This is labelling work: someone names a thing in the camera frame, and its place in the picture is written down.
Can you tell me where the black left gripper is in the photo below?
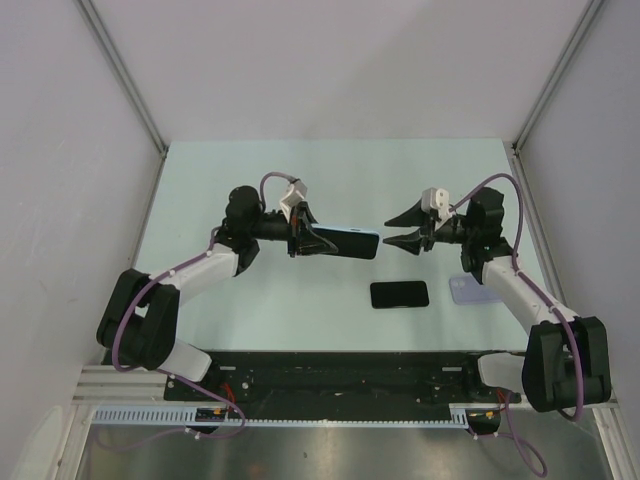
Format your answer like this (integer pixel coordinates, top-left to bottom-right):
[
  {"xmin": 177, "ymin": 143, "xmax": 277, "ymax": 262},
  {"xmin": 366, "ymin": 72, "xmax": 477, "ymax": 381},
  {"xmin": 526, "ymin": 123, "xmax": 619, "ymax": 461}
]
[{"xmin": 248, "ymin": 201, "xmax": 338, "ymax": 258}]

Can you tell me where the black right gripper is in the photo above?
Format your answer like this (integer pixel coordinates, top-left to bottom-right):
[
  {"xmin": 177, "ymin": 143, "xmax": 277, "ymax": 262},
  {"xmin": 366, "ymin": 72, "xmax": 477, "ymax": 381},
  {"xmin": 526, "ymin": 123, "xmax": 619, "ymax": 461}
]
[{"xmin": 383, "ymin": 197, "xmax": 476, "ymax": 256}]

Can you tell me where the phone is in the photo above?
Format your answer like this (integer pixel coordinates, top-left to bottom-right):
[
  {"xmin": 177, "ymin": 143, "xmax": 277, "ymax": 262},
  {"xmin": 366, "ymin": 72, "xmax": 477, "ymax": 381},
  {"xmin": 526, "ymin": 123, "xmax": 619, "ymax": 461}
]
[
  {"xmin": 312, "ymin": 224, "xmax": 380, "ymax": 260},
  {"xmin": 370, "ymin": 281, "xmax": 430, "ymax": 309}
]

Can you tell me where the lilac phone case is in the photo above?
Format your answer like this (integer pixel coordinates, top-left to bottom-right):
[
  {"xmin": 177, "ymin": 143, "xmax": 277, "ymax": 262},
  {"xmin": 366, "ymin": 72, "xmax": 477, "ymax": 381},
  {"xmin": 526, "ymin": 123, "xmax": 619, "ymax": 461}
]
[{"xmin": 449, "ymin": 275, "xmax": 501, "ymax": 305}]

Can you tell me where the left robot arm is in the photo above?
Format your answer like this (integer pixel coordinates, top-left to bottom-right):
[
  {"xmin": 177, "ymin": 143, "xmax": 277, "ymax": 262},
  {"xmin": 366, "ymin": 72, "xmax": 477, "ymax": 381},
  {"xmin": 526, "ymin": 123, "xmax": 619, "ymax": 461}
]
[{"xmin": 97, "ymin": 178, "xmax": 338, "ymax": 400}]

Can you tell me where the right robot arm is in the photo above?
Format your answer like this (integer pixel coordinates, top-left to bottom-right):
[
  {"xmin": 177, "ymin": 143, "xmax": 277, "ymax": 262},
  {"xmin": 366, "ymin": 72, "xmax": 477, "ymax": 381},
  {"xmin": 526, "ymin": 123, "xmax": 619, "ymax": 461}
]
[{"xmin": 384, "ymin": 186, "xmax": 612, "ymax": 420}]

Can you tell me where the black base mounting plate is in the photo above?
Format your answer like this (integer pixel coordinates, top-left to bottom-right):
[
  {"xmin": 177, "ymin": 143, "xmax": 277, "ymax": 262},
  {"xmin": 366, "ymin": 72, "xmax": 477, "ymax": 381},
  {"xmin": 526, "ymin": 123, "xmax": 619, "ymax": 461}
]
[{"xmin": 164, "ymin": 349, "xmax": 522, "ymax": 420}]

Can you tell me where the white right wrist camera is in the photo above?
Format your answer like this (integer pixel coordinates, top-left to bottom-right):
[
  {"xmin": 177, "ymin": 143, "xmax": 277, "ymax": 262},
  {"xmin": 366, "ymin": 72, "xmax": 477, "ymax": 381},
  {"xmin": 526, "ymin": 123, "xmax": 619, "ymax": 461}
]
[{"xmin": 420, "ymin": 187, "xmax": 452, "ymax": 225}]

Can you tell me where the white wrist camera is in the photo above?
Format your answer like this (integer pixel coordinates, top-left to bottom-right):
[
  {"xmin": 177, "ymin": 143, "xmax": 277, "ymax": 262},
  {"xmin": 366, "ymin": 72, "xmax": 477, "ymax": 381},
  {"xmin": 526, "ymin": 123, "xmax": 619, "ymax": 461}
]
[
  {"xmin": 420, "ymin": 187, "xmax": 452, "ymax": 225},
  {"xmin": 279, "ymin": 179, "xmax": 307, "ymax": 221}
]

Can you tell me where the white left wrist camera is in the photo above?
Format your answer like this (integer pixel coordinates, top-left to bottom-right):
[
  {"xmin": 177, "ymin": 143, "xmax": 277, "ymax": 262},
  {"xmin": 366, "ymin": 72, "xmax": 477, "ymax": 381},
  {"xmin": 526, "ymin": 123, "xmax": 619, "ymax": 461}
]
[{"xmin": 279, "ymin": 179, "xmax": 307, "ymax": 221}]

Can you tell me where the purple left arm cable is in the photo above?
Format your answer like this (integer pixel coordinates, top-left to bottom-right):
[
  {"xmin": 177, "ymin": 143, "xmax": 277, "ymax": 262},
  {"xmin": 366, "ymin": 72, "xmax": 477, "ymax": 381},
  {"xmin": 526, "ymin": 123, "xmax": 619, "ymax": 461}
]
[{"xmin": 94, "ymin": 172, "xmax": 301, "ymax": 454}]

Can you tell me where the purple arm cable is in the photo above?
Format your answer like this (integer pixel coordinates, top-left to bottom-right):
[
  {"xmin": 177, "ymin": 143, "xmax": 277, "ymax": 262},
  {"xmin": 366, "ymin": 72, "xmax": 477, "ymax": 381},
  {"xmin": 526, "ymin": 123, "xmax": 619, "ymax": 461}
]
[
  {"xmin": 94, "ymin": 172, "xmax": 301, "ymax": 454},
  {"xmin": 449, "ymin": 172, "xmax": 586, "ymax": 474}
]

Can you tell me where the white slotted cable duct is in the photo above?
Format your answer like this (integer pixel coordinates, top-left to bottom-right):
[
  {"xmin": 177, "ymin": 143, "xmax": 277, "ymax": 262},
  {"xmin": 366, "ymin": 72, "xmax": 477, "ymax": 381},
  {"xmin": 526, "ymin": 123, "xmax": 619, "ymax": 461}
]
[{"xmin": 92, "ymin": 403, "xmax": 501, "ymax": 429}]

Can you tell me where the left aluminium frame post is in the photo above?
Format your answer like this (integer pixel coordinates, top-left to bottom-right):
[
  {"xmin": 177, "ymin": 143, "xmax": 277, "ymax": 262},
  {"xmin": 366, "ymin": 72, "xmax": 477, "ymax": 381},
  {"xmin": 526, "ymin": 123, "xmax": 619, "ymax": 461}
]
[{"xmin": 74, "ymin": 0, "xmax": 169, "ymax": 154}]

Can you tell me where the aluminium frame post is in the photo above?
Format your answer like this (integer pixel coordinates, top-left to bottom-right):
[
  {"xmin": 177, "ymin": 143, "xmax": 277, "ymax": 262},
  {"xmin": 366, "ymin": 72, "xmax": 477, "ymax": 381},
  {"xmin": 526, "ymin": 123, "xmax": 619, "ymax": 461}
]
[
  {"xmin": 74, "ymin": 0, "xmax": 169, "ymax": 154},
  {"xmin": 511, "ymin": 0, "xmax": 609, "ymax": 156}
]

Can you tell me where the aluminium front rail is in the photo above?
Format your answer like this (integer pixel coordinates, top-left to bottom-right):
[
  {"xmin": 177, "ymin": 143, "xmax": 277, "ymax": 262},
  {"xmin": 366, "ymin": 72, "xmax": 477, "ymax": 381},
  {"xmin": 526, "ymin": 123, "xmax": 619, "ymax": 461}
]
[{"xmin": 72, "ymin": 364, "xmax": 619, "ymax": 407}]

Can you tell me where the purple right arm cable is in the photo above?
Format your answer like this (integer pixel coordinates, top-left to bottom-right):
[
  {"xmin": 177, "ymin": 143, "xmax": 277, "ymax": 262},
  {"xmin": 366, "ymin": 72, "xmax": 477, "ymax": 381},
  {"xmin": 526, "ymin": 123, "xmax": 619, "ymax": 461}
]
[{"xmin": 449, "ymin": 172, "xmax": 586, "ymax": 474}]

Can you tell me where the right aluminium frame post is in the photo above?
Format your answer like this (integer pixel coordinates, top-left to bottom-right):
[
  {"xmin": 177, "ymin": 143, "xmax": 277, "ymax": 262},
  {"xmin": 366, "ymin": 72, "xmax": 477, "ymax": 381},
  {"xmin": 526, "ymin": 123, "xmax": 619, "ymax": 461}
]
[{"xmin": 511, "ymin": 0, "xmax": 609, "ymax": 156}]

